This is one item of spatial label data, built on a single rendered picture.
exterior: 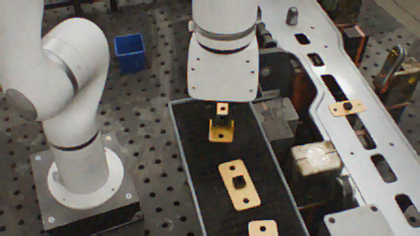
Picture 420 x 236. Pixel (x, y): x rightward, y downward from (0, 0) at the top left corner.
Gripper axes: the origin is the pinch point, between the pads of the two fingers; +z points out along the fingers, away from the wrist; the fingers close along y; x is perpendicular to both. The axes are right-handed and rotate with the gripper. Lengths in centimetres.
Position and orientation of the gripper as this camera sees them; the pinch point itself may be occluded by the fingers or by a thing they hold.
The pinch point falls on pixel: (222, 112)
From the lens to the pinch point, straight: 70.6
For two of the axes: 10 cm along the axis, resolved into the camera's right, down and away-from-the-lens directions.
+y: 10.0, 0.5, -0.5
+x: 0.7, -7.4, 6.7
